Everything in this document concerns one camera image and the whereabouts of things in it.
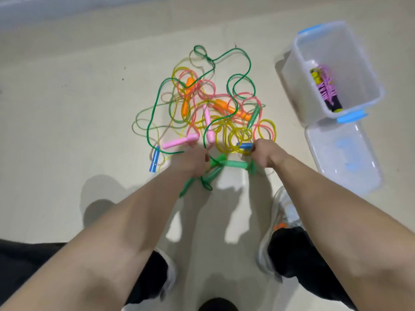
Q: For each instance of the person's left hand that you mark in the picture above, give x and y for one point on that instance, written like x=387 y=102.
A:
x=189 y=160

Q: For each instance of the person's right hand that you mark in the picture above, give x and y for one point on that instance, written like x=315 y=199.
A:
x=267 y=153

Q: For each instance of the clear storage box blue latches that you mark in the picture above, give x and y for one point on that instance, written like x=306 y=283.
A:
x=360 y=68

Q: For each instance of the person's left forearm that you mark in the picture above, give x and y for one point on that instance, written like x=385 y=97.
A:
x=110 y=249

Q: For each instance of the person's right forearm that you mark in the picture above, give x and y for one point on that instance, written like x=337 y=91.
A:
x=343 y=223

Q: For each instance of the clear plastic box lid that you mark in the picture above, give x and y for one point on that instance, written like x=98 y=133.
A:
x=343 y=155

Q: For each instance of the grey right shoe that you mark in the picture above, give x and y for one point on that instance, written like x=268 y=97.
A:
x=282 y=210

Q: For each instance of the grey shoe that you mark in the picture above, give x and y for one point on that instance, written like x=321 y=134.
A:
x=282 y=210
x=170 y=272

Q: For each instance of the black shorts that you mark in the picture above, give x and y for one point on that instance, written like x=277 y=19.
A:
x=305 y=256

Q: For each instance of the grey left shoe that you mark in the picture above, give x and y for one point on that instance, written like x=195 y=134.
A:
x=170 y=272

